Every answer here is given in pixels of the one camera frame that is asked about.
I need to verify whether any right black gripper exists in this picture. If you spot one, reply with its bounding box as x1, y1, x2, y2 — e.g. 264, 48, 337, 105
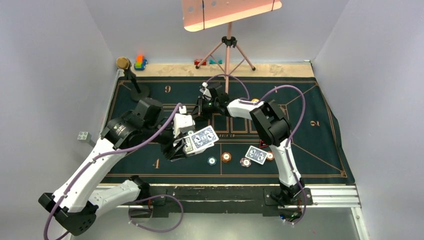
190, 95, 220, 121

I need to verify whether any green poker chip stack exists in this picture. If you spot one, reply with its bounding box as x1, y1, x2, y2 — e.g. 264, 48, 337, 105
207, 157, 217, 166

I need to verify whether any blue playing card deck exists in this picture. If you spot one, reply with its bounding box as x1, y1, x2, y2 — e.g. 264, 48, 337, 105
181, 136, 214, 157

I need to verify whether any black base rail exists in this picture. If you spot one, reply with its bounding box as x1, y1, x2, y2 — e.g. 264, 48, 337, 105
149, 184, 313, 218

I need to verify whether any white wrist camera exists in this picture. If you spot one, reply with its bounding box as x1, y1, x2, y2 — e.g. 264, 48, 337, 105
173, 105, 196, 139
199, 82, 212, 101

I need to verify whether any red toy block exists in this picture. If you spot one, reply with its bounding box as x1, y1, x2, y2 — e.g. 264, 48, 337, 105
194, 59, 207, 66

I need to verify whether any colourful toy block stack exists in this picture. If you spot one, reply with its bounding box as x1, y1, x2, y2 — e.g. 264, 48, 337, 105
134, 55, 148, 71

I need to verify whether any orange poker chip stack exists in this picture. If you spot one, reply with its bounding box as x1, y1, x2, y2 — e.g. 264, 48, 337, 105
221, 152, 232, 163

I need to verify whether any next card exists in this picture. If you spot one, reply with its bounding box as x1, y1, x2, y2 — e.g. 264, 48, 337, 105
189, 125, 219, 149

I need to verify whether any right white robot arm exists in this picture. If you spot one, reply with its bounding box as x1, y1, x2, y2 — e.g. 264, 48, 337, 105
191, 82, 305, 205

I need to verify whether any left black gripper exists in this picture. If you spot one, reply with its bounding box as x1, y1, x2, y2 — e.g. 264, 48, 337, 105
142, 119, 188, 159

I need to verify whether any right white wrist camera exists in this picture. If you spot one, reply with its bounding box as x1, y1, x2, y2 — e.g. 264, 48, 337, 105
199, 82, 212, 101

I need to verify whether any red triangular dealer button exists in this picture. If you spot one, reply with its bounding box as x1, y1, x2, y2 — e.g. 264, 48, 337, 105
259, 140, 268, 149

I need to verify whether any pink music stand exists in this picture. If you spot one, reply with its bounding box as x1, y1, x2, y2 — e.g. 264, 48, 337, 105
181, 0, 283, 93

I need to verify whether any gold round knob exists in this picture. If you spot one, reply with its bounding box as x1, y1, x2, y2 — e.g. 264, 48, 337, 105
115, 56, 132, 70

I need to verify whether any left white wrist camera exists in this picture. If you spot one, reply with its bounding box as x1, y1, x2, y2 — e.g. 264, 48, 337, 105
173, 105, 196, 139

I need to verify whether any grey lego block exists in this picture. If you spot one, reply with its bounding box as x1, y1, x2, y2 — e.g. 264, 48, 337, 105
77, 131, 96, 147

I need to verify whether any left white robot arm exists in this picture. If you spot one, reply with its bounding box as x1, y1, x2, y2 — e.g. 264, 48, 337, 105
38, 97, 195, 236

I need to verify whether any pink poker chip stack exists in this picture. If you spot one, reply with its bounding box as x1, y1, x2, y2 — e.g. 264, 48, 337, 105
240, 157, 252, 168

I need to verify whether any dark green poker mat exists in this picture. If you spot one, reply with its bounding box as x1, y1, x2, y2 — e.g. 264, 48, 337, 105
102, 76, 355, 185

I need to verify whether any teal toy block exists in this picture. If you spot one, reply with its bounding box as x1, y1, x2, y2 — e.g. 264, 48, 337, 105
209, 59, 223, 65

